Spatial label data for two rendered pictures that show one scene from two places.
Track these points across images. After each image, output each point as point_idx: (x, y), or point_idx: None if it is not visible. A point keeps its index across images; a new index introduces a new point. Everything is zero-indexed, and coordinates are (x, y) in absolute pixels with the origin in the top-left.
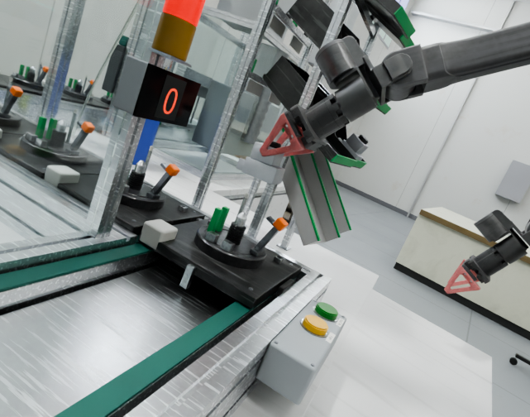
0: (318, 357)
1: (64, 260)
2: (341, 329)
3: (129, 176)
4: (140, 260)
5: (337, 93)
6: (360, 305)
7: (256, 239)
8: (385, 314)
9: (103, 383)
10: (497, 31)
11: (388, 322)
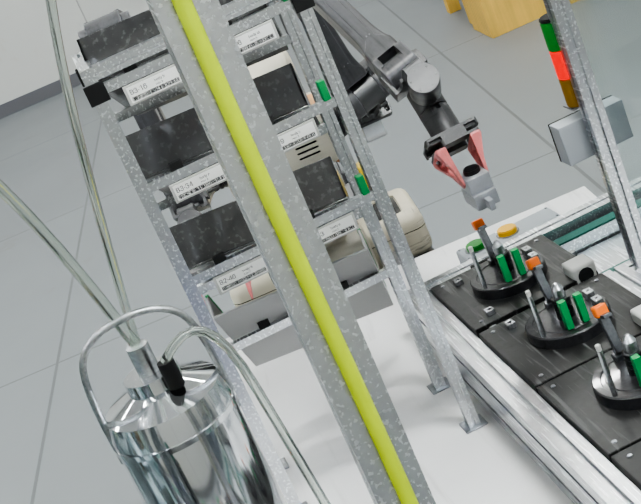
0: (534, 213)
1: None
2: (398, 331)
3: (540, 375)
4: None
5: (443, 98)
6: (310, 372)
7: (316, 471)
8: (286, 368)
9: None
10: (361, 14)
11: (304, 357)
